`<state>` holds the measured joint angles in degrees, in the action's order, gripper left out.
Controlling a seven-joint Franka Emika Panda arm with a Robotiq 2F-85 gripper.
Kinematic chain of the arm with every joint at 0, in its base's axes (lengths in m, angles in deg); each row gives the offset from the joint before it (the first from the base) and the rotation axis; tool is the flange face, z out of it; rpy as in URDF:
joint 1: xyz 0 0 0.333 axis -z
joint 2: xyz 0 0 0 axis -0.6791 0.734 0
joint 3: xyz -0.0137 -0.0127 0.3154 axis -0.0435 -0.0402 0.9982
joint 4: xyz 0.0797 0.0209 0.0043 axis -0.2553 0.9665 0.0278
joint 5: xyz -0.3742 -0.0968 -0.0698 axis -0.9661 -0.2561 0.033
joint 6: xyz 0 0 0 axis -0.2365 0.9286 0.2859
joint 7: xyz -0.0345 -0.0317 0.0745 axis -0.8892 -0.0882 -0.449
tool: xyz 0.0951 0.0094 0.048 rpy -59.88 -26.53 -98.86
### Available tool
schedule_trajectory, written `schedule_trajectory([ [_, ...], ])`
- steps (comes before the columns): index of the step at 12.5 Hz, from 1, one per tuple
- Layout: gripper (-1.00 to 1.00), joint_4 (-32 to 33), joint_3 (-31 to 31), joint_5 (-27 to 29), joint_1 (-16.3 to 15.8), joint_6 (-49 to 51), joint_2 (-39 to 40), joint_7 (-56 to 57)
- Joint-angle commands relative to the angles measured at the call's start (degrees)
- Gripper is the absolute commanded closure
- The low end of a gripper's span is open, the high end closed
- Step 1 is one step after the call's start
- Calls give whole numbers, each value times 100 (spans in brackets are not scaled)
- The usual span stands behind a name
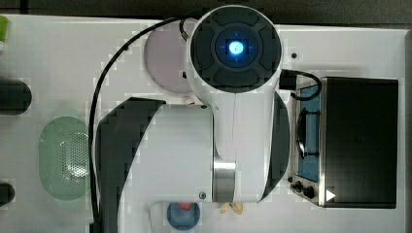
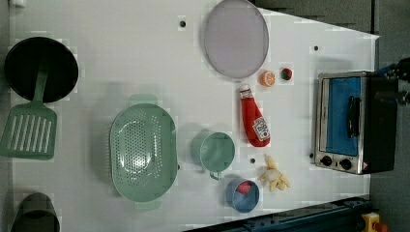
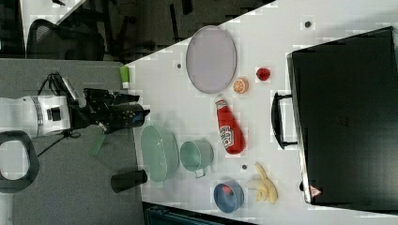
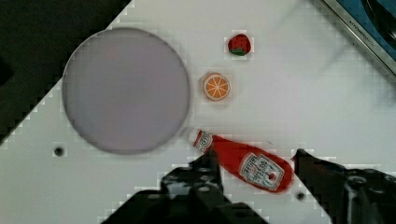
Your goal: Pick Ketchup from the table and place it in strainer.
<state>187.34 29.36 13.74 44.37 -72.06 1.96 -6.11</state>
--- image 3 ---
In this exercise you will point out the green slotted spatula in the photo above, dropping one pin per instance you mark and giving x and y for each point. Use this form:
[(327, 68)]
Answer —
[(96, 145)]

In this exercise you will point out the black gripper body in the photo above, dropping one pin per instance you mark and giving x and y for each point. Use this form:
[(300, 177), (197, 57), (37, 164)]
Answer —
[(100, 110)]

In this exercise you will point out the red strawberry toy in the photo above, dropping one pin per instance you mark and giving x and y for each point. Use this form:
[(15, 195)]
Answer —
[(263, 74)]

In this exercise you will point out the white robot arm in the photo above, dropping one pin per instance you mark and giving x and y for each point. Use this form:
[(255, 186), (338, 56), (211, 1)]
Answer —
[(49, 115)]

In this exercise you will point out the green metal cup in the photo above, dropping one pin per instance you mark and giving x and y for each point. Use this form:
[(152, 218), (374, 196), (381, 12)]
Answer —
[(196, 156)]

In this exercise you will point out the black toaster oven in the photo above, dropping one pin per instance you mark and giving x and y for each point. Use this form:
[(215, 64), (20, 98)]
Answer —
[(344, 97)]

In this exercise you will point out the grey round plate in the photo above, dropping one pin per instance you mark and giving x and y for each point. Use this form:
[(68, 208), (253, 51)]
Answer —
[(211, 59)]

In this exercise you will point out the black cylinder cup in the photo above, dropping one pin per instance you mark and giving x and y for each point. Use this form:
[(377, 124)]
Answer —
[(127, 180)]

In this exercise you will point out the green oval strainer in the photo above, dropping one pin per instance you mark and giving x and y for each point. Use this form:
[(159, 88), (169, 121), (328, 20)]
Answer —
[(160, 153)]

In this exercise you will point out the red plush ketchup bottle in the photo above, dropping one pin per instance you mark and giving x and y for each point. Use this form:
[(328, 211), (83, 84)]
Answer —
[(230, 132)]

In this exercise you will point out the black office chair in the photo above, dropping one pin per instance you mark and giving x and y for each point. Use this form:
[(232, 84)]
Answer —
[(75, 41)]

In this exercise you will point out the orange slice toy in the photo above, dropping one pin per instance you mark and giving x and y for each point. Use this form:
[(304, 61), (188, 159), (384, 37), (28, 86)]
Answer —
[(241, 85)]

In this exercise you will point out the green marker bottle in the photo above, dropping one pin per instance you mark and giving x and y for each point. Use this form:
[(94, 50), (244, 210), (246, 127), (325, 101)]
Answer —
[(125, 77)]

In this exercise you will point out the red toy in bowl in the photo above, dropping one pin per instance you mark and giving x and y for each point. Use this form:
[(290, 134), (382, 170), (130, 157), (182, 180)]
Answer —
[(227, 190)]

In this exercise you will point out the peeled banana toy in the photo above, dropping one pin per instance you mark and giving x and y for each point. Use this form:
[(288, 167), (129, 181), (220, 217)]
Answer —
[(265, 189)]

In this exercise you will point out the blue bowl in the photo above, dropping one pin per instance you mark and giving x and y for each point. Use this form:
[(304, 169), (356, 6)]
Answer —
[(228, 203)]

